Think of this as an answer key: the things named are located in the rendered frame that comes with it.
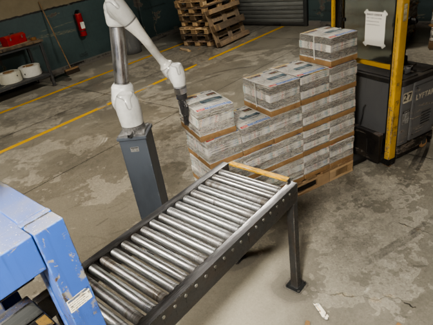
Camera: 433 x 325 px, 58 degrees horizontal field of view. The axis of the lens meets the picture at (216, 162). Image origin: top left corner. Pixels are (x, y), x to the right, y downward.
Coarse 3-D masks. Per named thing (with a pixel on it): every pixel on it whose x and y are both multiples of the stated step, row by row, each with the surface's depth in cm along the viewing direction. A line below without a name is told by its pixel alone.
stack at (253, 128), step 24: (240, 120) 302; (264, 120) 296; (288, 120) 308; (312, 120) 320; (192, 144) 303; (216, 144) 282; (240, 144) 293; (288, 144) 316; (312, 144) 330; (192, 168) 323; (264, 168) 314; (288, 168) 327; (312, 168) 342
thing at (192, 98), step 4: (200, 92) 300; (204, 92) 299; (208, 92) 298; (212, 92) 297; (188, 96) 296; (192, 96) 295; (196, 96) 294; (200, 96) 293; (204, 96) 292; (208, 96) 291; (188, 100) 289; (192, 100) 288; (196, 100) 287; (180, 112) 299; (180, 116) 301
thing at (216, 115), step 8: (200, 104) 278; (208, 104) 275; (216, 104) 273; (224, 104) 272; (232, 104) 275; (192, 112) 274; (200, 112) 266; (208, 112) 269; (216, 112) 272; (224, 112) 275; (232, 112) 278; (192, 120) 278; (200, 120) 269; (208, 120) 272; (216, 120) 275; (224, 120) 278; (232, 120) 281; (192, 128) 283; (200, 128) 272; (208, 128) 275; (216, 128) 278; (224, 128) 280; (200, 136) 274
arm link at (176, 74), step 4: (172, 64) 262; (176, 64) 261; (180, 64) 262; (172, 68) 261; (176, 68) 261; (180, 68) 262; (168, 72) 271; (172, 72) 262; (176, 72) 262; (180, 72) 262; (184, 72) 265; (168, 76) 272; (172, 76) 264; (176, 76) 263; (180, 76) 263; (184, 76) 266; (172, 80) 265; (176, 80) 264; (180, 80) 264; (184, 80) 266; (176, 84) 266; (180, 84) 266; (184, 84) 268
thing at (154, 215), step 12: (216, 168) 249; (228, 168) 254; (204, 180) 239; (180, 192) 230; (168, 204) 221; (156, 216) 213; (132, 228) 206; (120, 240) 199; (108, 252) 193; (84, 264) 187; (96, 264) 189; (36, 300) 171; (48, 300) 173; (48, 312) 174
